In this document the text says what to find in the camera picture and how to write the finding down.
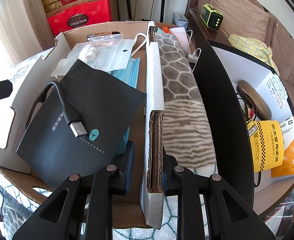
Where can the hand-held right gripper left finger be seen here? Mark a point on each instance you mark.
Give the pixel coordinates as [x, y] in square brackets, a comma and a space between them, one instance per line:
[130, 160]

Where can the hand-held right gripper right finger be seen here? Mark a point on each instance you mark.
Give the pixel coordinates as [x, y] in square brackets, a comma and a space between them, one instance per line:
[165, 180]

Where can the black booklet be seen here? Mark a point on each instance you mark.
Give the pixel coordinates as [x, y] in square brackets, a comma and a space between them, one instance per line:
[99, 100]

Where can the white cardboard tray box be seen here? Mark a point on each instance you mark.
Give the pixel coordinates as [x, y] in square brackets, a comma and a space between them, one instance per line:
[154, 85]

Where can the blue face mask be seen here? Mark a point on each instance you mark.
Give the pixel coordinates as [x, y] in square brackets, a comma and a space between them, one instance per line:
[132, 75]

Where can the clear zip bag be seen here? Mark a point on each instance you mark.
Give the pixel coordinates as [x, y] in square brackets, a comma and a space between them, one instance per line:
[112, 55]

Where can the white sheer curtain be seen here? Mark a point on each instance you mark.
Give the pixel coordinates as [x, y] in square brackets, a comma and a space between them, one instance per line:
[19, 17]

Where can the black box white inside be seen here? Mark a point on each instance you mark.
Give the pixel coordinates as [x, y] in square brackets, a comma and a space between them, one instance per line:
[219, 105]

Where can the small white adapter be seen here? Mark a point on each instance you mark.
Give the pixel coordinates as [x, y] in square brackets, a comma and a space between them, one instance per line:
[90, 53]

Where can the gold box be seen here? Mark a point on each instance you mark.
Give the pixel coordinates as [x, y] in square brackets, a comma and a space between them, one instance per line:
[51, 1]
[53, 9]

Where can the yellow instruction leaflet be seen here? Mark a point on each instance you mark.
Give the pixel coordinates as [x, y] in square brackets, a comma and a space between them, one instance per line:
[267, 147]

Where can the white power strip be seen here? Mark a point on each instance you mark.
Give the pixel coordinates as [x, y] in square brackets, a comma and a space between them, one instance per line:
[193, 58]

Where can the round brown fabric disc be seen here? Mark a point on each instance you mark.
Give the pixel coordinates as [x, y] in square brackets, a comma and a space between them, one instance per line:
[254, 97]

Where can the red gift box oval label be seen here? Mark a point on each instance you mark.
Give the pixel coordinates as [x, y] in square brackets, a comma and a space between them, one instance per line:
[94, 10]

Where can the orange and white box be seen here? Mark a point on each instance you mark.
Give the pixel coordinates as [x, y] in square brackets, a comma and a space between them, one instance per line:
[291, 160]

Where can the white paper sheet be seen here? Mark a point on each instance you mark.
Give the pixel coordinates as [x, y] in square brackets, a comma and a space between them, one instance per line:
[179, 37]

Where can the small orange item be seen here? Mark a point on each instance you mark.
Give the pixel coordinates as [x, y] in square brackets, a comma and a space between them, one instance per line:
[164, 29]

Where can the open brown cardboard box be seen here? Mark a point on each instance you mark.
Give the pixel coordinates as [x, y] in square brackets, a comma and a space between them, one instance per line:
[162, 24]

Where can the dark wooden side table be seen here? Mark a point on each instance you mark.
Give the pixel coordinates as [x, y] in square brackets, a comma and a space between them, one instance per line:
[212, 35]

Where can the grey blue box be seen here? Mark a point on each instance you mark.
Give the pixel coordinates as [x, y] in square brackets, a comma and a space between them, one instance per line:
[180, 18]

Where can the black speaker stand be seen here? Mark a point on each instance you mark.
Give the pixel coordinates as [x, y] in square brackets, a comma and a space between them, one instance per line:
[128, 5]
[162, 5]

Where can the yellow checked cloth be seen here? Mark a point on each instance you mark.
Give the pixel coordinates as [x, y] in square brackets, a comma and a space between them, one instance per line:
[254, 46]

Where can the green clock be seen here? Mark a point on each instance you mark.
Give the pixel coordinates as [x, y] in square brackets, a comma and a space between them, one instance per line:
[207, 13]

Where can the brown sofa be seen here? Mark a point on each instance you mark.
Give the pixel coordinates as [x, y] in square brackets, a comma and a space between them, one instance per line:
[289, 60]

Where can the tan cushion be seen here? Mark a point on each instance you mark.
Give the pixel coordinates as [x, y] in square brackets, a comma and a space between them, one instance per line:
[237, 5]

